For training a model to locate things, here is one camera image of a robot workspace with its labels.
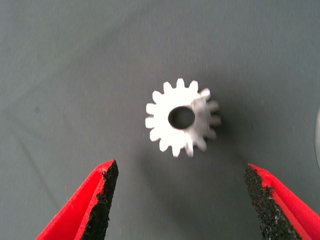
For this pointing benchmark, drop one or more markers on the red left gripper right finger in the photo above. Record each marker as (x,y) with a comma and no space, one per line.
(285,207)

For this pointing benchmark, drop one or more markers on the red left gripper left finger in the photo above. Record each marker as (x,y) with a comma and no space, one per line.
(75,212)

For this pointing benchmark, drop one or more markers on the small steel planetary gear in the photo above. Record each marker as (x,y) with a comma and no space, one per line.
(162,120)

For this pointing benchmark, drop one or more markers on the dark grey table cloth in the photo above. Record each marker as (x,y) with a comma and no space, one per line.
(75,75)

